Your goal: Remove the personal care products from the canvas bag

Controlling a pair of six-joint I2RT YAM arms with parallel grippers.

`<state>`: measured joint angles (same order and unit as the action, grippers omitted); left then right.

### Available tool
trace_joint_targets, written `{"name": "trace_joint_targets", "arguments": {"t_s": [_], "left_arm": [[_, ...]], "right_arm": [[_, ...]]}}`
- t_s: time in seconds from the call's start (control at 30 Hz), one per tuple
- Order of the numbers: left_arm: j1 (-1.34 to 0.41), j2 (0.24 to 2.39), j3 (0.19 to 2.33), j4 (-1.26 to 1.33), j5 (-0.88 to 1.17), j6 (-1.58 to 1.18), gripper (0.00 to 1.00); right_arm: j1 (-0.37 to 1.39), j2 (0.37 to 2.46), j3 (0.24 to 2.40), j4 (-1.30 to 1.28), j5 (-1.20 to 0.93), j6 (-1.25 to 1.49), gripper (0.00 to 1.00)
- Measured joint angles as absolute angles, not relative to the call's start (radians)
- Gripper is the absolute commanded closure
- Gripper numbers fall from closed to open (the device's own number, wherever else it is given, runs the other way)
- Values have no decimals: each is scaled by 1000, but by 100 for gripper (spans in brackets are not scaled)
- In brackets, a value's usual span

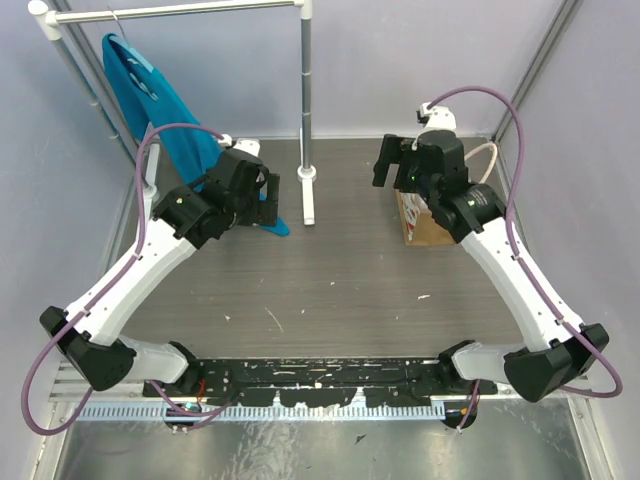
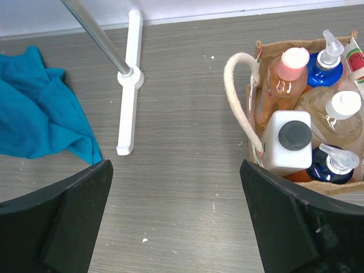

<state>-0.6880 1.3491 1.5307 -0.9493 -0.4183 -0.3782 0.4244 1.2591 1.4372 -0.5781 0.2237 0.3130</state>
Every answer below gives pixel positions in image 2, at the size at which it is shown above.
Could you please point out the pink cap peach bottle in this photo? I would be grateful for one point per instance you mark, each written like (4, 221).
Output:
(284, 83)

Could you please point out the white bottle black cap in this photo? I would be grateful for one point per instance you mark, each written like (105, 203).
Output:
(287, 142)

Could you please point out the teal cloth shirt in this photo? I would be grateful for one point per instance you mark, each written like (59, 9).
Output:
(40, 114)

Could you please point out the blue orange pump bottle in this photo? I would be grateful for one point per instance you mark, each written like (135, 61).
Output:
(330, 164)

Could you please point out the clear amber bottle white cap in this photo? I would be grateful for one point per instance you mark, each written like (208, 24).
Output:
(335, 117)

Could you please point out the white metal clothes rack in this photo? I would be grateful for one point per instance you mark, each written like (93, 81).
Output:
(129, 75)

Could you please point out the canvas burlap tote bag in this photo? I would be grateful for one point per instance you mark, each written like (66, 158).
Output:
(258, 64)

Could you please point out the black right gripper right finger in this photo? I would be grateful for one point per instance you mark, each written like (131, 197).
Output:
(300, 230)

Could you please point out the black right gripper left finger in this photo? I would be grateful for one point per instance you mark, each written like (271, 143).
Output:
(55, 228)

